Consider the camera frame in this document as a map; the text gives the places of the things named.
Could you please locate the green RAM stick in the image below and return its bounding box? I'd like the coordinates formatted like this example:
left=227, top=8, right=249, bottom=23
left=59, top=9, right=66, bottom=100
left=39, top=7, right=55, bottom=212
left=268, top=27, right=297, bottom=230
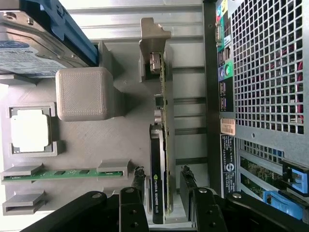
left=3, top=170, right=124, bottom=181

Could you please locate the grey parts rack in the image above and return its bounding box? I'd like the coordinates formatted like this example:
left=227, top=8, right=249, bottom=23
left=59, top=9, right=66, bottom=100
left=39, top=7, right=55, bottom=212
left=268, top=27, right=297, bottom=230
left=0, top=40, right=176, bottom=228

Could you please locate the open PC case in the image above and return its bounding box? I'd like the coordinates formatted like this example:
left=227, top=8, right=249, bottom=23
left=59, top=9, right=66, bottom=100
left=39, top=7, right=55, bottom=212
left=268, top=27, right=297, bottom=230
left=202, top=0, right=309, bottom=223

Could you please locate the silver CPU chip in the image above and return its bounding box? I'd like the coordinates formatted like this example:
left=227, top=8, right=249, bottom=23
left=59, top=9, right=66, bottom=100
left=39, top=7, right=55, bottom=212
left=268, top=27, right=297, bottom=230
left=11, top=110, right=53, bottom=153

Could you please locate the hard disk with blue caddy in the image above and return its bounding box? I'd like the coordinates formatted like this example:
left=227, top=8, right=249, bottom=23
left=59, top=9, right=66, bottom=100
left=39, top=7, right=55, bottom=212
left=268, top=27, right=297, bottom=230
left=0, top=0, right=99, bottom=78

